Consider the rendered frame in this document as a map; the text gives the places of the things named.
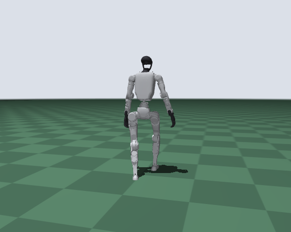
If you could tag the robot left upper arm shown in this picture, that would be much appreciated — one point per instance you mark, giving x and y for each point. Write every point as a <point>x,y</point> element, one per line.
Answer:
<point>130,87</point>

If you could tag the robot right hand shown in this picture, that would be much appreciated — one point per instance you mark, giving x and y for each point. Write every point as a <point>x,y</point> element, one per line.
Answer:
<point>172,118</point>

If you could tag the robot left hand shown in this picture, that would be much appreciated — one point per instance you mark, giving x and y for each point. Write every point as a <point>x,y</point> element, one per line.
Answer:
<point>126,120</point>

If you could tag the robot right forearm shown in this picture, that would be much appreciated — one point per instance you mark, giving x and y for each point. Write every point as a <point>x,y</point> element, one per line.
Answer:
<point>167,103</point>

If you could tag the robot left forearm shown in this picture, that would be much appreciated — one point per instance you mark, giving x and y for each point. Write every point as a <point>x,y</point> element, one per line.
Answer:
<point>128,105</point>

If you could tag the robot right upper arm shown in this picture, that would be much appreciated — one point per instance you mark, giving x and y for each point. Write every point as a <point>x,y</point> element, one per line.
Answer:
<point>161,85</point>

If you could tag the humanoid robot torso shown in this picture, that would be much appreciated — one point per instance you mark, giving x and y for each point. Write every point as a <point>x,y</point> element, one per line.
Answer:
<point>144,90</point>

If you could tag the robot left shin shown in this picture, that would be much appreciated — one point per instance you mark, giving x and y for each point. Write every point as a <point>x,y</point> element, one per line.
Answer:
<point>134,160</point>

